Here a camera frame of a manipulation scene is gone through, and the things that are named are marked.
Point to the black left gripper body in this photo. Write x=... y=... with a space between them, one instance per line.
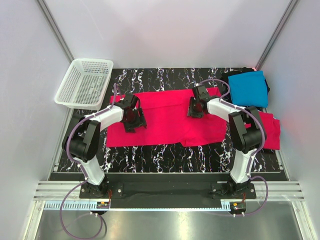
x=136 y=122

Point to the aluminium frame rail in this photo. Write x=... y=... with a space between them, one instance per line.
x=65 y=195

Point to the red t shirt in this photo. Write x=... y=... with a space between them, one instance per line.
x=167 y=121
x=272 y=129

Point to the folded black t shirt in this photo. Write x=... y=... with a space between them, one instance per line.
x=225 y=77

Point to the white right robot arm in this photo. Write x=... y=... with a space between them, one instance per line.
x=246 y=128

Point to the folded blue t shirt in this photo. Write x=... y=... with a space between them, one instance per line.
x=247 y=87

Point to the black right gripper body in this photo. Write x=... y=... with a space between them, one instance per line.
x=194 y=110

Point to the folded red t shirt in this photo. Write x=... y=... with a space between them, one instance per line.
x=272 y=129

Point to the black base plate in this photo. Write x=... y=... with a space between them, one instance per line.
x=172 y=191

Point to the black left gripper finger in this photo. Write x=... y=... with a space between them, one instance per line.
x=141 y=120
x=129 y=128

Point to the white plastic basket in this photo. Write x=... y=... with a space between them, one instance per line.
x=85 y=83

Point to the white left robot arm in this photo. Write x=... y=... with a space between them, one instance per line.
x=81 y=141

